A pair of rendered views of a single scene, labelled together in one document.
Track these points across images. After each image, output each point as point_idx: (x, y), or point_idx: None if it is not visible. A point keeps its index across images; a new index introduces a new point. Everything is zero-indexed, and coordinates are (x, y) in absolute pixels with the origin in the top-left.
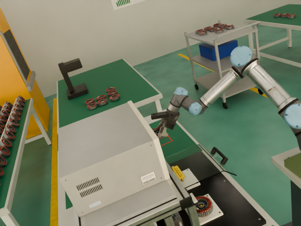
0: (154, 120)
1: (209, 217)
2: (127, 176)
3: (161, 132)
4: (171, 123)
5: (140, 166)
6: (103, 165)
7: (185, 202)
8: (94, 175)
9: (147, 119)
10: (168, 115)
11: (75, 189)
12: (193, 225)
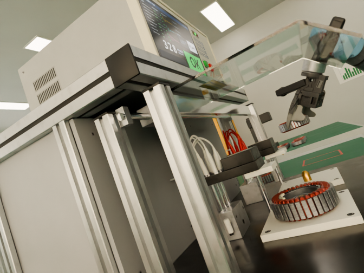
0: (331, 145)
1: (312, 222)
2: (90, 65)
3: (292, 113)
4: (310, 94)
5: (106, 42)
6: (58, 44)
7: (118, 60)
8: (50, 64)
9: (323, 147)
10: (304, 83)
11: (32, 89)
12: (168, 159)
